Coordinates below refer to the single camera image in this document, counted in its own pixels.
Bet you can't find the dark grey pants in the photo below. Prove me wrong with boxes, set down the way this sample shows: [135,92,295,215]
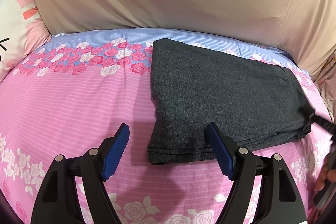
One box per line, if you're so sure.
[147,39,314,165]

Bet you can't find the person's right hand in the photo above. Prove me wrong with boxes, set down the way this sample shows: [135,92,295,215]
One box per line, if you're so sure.
[314,154,336,192]

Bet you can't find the pale pink floral blanket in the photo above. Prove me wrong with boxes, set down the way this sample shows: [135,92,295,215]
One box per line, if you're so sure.
[315,52,336,119]

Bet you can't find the pink bunny cartoon pillow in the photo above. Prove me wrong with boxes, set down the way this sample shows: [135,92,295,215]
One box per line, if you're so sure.
[0,0,51,80]

